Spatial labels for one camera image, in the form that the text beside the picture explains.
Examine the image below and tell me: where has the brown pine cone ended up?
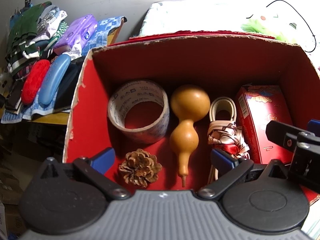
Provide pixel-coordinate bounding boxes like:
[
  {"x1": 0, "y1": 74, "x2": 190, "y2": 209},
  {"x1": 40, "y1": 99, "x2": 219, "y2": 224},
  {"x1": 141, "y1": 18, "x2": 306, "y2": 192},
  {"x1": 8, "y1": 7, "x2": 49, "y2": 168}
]
[{"x1": 118, "y1": 148, "x2": 162, "y2": 189}]

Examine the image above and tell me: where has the red patterned gift packet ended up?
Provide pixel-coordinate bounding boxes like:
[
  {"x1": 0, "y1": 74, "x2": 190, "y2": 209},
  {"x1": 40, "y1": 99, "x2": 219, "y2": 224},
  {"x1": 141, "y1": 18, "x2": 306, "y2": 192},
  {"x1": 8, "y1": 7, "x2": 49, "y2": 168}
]
[{"x1": 234, "y1": 85, "x2": 293, "y2": 164}]

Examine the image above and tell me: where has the wooden gourd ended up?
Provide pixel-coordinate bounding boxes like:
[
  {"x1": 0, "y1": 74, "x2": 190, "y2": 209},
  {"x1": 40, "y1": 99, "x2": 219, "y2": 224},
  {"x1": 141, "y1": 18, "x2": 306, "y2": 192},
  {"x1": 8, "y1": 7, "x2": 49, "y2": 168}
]
[{"x1": 169, "y1": 85, "x2": 210, "y2": 187}]

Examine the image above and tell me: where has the roll of printed tape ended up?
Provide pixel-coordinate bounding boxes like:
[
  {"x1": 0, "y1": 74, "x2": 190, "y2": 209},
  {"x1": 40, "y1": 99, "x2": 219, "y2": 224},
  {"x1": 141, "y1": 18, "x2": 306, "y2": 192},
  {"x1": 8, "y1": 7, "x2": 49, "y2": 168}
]
[{"x1": 107, "y1": 80, "x2": 170, "y2": 144}]

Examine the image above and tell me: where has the red cardboard box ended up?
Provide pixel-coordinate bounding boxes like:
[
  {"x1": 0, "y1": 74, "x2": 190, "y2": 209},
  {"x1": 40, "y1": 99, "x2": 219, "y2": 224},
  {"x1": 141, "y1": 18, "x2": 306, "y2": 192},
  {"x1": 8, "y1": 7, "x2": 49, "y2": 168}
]
[{"x1": 63, "y1": 33, "x2": 319, "y2": 185}]

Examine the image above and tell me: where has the blue checkered cloth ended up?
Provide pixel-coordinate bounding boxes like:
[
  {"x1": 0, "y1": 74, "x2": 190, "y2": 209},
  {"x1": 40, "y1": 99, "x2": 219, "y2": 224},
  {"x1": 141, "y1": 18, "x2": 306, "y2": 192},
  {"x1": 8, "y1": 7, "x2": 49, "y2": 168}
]
[{"x1": 82, "y1": 16, "x2": 127, "y2": 56}]

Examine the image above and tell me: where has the pile of folded clothes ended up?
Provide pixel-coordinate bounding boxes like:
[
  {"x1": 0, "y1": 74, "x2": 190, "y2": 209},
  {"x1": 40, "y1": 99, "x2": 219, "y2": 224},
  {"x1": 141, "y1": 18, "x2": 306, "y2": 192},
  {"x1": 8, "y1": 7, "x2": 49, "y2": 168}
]
[{"x1": 5, "y1": 1, "x2": 67, "y2": 78}]

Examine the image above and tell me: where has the light green frog plush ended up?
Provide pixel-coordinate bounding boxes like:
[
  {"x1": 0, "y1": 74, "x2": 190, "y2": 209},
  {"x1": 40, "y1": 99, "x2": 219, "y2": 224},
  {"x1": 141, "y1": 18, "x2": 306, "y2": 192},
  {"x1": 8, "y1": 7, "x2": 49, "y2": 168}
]
[{"x1": 241, "y1": 9, "x2": 298, "y2": 43}]

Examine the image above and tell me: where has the white pillow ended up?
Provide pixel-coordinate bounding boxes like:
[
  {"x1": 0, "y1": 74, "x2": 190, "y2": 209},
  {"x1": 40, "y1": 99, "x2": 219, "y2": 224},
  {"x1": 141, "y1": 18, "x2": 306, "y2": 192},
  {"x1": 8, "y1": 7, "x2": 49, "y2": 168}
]
[{"x1": 138, "y1": 1, "x2": 247, "y2": 36}]

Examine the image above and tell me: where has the black cable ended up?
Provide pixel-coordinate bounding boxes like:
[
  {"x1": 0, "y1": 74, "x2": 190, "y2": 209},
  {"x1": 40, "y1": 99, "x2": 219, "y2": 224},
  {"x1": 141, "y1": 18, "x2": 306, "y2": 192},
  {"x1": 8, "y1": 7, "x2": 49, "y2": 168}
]
[{"x1": 266, "y1": 0, "x2": 317, "y2": 54}]

